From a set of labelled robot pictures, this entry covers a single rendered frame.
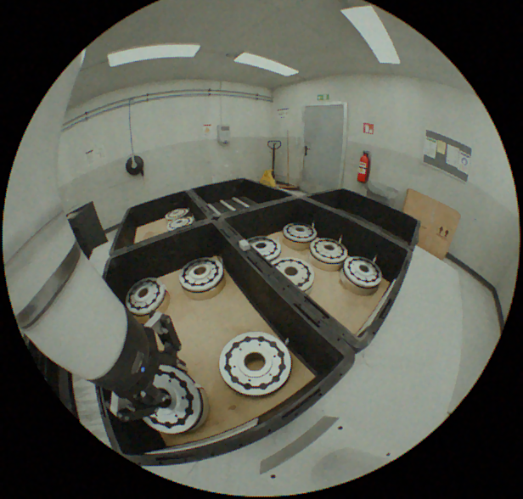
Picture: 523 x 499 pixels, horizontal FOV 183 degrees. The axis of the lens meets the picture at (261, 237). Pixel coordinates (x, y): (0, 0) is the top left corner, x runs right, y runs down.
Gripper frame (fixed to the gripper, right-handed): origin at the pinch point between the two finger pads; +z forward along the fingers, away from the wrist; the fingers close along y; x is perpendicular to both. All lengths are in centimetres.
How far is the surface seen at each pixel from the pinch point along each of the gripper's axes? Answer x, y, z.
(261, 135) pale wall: 46, 440, -50
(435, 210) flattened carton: -252, 175, 25
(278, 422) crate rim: -13.6, -1.6, -5.1
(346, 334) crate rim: -20.7, 8.1, -5.0
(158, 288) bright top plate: 12.7, 16.0, 1.7
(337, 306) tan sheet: -24.6, 18.8, 5.0
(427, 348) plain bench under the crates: -61, 7, 18
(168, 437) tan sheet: 0.2, -10.6, 4.7
